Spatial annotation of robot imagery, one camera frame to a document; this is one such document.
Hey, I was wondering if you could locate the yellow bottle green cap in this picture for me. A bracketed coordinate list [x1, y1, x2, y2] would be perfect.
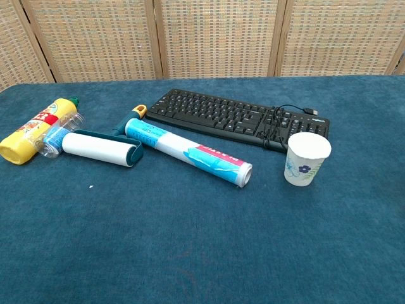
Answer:
[0, 96, 80, 165]

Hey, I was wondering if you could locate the blue table cloth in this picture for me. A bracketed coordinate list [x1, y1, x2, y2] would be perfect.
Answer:
[0, 74, 405, 304]

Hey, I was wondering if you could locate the teal lint roller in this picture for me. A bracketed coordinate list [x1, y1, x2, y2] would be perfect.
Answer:
[61, 104, 147, 168]

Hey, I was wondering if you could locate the clear plastic bottle blue label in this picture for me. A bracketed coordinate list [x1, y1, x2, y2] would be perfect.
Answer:
[34, 110, 86, 159]

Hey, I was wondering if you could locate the blue white wrap roll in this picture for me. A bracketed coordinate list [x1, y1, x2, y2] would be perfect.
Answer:
[125, 117, 253, 189]

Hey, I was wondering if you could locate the black computer keyboard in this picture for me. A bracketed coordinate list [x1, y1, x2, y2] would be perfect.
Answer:
[145, 88, 330, 154]

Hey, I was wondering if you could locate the woven wooden folding screen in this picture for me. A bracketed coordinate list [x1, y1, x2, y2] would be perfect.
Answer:
[0, 0, 405, 93]

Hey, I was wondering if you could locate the white floral paper cup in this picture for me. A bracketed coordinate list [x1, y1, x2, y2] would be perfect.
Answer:
[283, 132, 332, 187]

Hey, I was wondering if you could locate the black USB keyboard cable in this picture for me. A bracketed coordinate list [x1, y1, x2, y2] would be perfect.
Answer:
[259, 105, 318, 150]

